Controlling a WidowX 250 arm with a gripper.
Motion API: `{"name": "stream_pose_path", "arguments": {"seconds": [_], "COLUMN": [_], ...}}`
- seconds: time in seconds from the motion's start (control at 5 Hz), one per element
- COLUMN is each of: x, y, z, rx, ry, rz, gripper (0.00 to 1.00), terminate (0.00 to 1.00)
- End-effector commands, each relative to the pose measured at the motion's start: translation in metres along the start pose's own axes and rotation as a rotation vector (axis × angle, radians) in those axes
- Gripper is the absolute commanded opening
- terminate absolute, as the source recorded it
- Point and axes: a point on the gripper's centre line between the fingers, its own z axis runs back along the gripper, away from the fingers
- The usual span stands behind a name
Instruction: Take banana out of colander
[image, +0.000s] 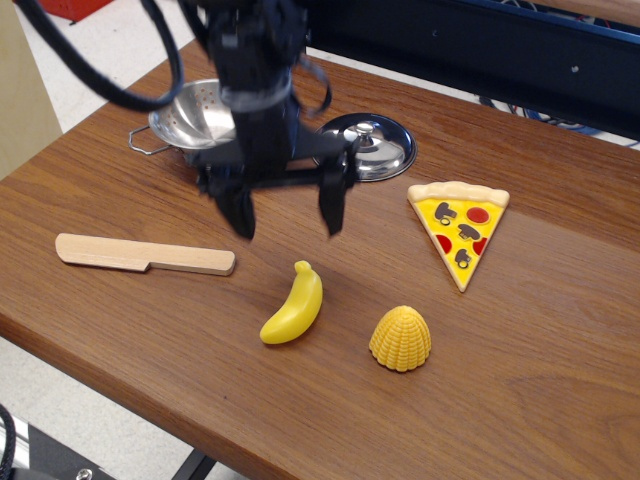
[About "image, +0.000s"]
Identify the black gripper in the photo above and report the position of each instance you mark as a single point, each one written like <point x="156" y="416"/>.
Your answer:
<point x="273" y="148"/>

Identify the yellow toy banana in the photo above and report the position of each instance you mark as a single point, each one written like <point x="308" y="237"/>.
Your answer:
<point x="299" y="310"/>

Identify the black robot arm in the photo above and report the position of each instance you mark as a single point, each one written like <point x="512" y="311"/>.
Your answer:
<point x="254" y="46"/>

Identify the small steel colander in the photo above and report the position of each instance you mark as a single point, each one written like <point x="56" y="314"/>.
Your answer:
<point x="195" y="121"/>

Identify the steel pot lid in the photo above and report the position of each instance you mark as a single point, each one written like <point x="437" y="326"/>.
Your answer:
<point x="386" y="148"/>

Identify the wooden toy knife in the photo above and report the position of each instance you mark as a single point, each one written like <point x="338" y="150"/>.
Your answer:
<point x="140" y="256"/>

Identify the toy pizza slice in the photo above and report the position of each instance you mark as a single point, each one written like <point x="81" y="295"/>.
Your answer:
<point x="460" y="219"/>

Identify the yellow toy corn piece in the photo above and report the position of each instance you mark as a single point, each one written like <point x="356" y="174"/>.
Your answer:
<point x="401" y="341"/>

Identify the beige wooden panel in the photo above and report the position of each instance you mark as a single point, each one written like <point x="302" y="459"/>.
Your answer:
<point x="28" y="120"/>

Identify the red box on floor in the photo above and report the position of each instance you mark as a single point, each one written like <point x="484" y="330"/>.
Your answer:
<point x="74" y="10"/>

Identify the dark blue metal frame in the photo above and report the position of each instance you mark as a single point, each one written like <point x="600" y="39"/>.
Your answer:
<point x="578" y="60"/>

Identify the black table leg bracket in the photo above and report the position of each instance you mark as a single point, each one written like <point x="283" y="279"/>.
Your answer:
<point x="29" y="453"/>

